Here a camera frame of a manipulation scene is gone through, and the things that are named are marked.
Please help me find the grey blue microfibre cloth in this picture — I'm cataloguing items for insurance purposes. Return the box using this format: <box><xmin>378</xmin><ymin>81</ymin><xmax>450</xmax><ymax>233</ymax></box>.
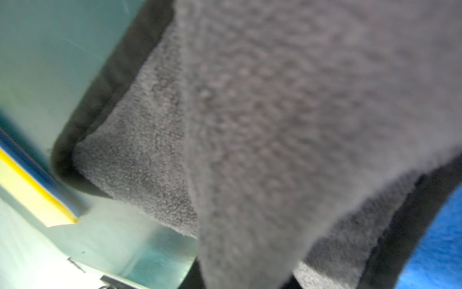
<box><xmin>51</xmin><ymin>1</ymin><xmax>462</xmax><ymax>289</ymax></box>

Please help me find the yellow mesh document bag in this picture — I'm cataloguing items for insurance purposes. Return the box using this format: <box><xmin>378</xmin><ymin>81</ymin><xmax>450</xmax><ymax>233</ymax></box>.
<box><xmin>1</xmin><ymin>149</ymin><xmax>79</xmax><ymax>228</ymax></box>

